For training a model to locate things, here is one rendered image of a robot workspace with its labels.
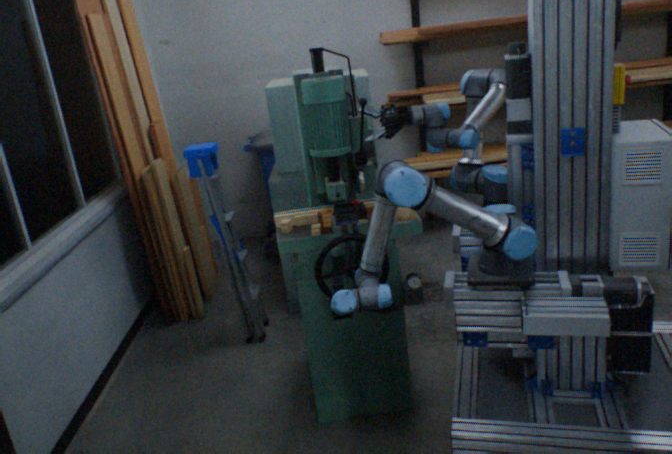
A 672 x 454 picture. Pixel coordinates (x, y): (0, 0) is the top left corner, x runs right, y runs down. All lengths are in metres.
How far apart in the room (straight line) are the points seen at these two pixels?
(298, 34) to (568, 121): 2.95
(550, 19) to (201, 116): 3.34
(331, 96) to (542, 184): 0.86
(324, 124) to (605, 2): 1.06
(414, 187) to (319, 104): 0.72
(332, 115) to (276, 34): 2.46
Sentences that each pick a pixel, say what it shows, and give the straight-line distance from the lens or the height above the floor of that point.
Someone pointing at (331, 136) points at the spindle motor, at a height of 1.28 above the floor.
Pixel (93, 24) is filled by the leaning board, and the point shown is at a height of 1.85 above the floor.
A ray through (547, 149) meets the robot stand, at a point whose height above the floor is 1.21.
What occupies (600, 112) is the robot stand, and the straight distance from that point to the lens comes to 2.15.
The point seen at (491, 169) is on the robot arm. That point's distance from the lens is 2.52.
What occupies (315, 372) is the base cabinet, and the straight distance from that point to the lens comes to 2.63.
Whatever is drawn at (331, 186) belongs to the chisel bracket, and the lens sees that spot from 2.40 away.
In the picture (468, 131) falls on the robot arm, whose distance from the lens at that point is 2.27.
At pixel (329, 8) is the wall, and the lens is 4.69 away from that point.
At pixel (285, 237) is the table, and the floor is 0.90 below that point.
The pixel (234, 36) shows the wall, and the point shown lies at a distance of 4.75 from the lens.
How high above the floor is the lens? 1.72
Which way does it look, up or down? 17 degrees down
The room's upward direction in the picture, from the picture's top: 7 degrees counter-clockwise
